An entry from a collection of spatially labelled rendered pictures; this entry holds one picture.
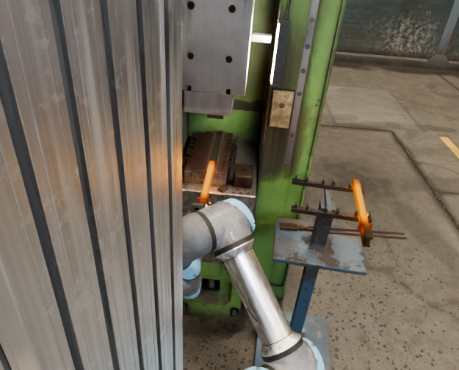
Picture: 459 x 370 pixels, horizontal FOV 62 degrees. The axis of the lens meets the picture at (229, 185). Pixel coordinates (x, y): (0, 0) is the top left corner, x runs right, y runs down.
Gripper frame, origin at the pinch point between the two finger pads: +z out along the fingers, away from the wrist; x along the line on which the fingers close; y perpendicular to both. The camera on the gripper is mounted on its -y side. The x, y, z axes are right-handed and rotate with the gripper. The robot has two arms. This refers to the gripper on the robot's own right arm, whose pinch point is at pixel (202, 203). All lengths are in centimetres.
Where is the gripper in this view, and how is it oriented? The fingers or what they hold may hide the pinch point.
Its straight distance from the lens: 153.1
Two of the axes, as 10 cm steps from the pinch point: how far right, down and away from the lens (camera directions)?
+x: 10.0, 0.9, -0.3
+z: 0.8, -5.4, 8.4
